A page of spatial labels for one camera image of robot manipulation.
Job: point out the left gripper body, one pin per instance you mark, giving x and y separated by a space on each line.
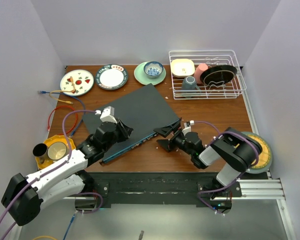
120 135

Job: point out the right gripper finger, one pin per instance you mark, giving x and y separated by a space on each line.
166 144
173 128

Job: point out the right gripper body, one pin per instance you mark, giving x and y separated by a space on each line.
178 140

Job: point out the black network switch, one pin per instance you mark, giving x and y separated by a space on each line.
143 110

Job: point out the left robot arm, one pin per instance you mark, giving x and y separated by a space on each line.
26 196

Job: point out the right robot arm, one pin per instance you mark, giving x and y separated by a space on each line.
239 151

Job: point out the grey mug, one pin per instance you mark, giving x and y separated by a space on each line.
190 88

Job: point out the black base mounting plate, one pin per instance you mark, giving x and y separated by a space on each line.
146 188

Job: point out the white plate dark green rim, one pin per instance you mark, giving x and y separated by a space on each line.
111 77

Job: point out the light green plate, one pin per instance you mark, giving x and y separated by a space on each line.
142 77

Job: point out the blue white patterned bowl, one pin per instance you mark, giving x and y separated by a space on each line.
153 69

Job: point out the white strawberry pattern plate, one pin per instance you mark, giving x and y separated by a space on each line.
77 82

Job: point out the cream square plate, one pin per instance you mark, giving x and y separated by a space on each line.
182 67

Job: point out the beige bowl on yellow plate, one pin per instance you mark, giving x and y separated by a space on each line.
57 151

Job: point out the pink cup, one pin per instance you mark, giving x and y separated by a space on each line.
202 67

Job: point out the black round plate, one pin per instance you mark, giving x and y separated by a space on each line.
218 75

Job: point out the black cup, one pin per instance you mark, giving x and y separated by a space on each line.
40 150

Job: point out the grey plate with yellow mat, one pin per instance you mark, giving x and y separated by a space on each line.
265 158

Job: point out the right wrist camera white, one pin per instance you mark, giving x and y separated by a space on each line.
187 127

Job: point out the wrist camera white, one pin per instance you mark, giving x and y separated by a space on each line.
108 115
187 127

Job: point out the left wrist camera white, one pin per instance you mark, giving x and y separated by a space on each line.
108 115

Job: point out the white wire dish rack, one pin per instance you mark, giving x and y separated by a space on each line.
211 58

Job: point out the aluminium frame rail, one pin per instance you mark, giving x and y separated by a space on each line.
258 212

